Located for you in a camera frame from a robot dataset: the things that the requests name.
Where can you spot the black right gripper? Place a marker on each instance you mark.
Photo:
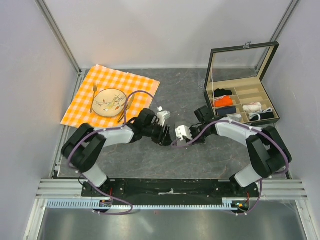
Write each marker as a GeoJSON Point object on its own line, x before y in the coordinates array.
{"type": "Point", "coordinates": [199, 142]}

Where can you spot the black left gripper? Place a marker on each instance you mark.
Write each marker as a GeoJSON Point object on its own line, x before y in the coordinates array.
{"type": "Point", "coordinates": [163, 138]}

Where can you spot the grey cream underwear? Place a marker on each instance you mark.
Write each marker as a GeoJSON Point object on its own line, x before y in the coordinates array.
{"type": "Point", "coordinates": [178, 143]}

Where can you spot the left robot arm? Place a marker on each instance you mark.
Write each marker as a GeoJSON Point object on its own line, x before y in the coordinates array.
{"type": "Point", "coordinates": [84, 147]}

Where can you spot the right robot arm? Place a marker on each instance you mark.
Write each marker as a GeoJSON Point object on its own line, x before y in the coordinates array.
{"type": "Point", "coordinates": [267, 151]}

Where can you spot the navy rolled underwear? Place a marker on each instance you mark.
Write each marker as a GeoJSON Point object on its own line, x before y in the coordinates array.
{"type": "Point", "coordinates": [224, 111]}

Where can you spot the orange rolled underwear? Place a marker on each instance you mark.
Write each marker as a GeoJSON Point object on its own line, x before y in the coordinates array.
{"type": "Point", "coordinates": [224, 101]}

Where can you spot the white pink rolled underwear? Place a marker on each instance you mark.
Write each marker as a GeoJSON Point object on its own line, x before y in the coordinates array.
{"type": "Point", "coordinates": [252, 107]}

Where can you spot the black white rolled underwear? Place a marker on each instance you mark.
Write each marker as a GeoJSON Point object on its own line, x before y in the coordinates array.
{"type": "Point", "coordinates": [261, 115]}

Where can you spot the gold knife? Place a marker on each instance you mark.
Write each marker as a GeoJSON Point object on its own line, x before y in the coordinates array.
{"type": "Point", "coordinates": [123, 114]}

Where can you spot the orange white checkered cloth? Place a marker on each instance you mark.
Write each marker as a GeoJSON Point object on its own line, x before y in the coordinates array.
{"type": "Point", "coordinates": [78, 111]}

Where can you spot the black compartment storage box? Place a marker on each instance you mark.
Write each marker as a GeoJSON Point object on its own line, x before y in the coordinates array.
{"type": "Point", "coordinates": [242, 70]}

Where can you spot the beige bird pattern plate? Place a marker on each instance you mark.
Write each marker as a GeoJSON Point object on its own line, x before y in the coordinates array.
{"type": "Point", "coordinates": [109, 102]}

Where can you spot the gold fork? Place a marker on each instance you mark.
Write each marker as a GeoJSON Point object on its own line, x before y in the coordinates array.
{"type": "Point", "coordinates": [95, 88]}

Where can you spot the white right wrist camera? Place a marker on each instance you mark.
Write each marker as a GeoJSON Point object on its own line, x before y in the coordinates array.
{"type": "Point", "coordinates": [183, 132]}

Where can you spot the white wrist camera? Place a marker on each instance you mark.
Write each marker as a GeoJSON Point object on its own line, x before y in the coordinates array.
{"type": "Point", "coordinates": [183, 132]}
{"type": "Point", "coordinates": [162, 116]}

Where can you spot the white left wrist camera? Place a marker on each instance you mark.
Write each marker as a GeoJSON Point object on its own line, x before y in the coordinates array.
{"type": "Point", "coordinates": [162, 116]}

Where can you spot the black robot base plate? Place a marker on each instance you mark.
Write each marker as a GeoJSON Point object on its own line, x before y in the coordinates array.
{"type": "Point", "coordinates": [196, 191]}

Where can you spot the grey slotted cable duct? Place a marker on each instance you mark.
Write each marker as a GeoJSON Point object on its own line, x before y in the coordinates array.
{"type": "Point", "coordinates": [99, 204]}

